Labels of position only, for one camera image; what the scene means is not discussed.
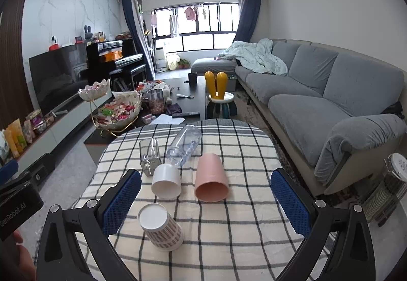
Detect black remote control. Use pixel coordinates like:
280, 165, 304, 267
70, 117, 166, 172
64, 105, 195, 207
171, 111, 200, 119

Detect electric heater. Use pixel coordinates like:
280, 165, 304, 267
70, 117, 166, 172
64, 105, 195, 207
362, 153, 407, 228

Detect dark coffee table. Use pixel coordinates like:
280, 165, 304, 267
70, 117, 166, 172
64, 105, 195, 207
83, 75, 207, 168

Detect white cup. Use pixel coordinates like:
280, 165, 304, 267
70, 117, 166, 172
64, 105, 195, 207
151, 163, 182, 199

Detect clear plastic bottle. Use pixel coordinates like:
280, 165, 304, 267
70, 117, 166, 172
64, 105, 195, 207
165, 124, 203, 170

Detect blue curtain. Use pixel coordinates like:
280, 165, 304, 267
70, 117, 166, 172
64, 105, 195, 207
120, 0, 157, 81
233, 0, 263, 47

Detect checked paper cup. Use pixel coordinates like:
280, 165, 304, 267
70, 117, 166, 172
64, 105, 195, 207
137, 203, 185, 252

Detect white air purifier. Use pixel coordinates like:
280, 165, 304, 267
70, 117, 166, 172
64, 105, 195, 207
154, 47, 168, 73

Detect white hanging garment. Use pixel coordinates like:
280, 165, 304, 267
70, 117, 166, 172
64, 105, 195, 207
169, 14, 179, 38

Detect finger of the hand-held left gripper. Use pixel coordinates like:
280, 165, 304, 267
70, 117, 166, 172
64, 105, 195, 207
0, 160, 19, 180

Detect row of snack packets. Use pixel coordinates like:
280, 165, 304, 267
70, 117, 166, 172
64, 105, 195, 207
0, 109, 54, 163

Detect pink cup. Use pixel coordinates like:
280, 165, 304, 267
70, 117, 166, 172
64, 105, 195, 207
194, 154, 230, 203

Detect person's left hand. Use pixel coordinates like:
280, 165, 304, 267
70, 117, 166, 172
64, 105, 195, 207
0, 231, 36, 281

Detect flat screen television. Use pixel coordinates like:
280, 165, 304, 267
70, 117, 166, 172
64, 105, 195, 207
28, 44, 90, 117

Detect pale green blanket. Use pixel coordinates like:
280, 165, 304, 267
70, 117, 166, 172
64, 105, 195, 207
217, 38, 289, 76

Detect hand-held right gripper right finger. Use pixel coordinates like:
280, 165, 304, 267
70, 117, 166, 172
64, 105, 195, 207
270, 168, 376, 281

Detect checked tablecloth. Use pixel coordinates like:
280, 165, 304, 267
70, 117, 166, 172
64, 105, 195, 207
71, 119, 334, 281

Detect black piano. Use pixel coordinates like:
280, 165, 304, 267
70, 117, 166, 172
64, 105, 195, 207
85, 38, 144, 91

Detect tiered shell snack bowl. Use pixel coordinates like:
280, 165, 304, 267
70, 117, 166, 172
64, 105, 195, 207
78, 78, 143, 139

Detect clear square glass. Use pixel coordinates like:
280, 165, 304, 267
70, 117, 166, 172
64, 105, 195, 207
139, 138, 165, 177

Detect plush toy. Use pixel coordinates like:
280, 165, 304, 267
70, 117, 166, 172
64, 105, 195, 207
154, 82, 172, 101

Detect clear snack jar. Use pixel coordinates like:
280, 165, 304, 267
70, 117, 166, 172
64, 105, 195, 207
147, 88, 165, 115

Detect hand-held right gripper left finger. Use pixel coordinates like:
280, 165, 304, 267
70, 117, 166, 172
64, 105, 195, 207
36, 168, 142, 281

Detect grey television cabinet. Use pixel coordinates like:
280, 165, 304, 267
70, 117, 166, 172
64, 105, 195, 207
0, 95, 115, 180

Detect grey sofa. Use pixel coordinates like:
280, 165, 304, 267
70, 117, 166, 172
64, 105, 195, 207
190, 38, 406, 196

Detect black piano bench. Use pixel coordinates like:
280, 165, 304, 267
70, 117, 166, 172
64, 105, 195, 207
109, 64, 147, 91

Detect yellow rabbit ear stool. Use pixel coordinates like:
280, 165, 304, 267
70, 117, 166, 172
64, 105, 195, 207
204, 70, 238, 120

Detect white paper sheets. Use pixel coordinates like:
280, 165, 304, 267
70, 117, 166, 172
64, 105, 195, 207
154, 114, 186, 126

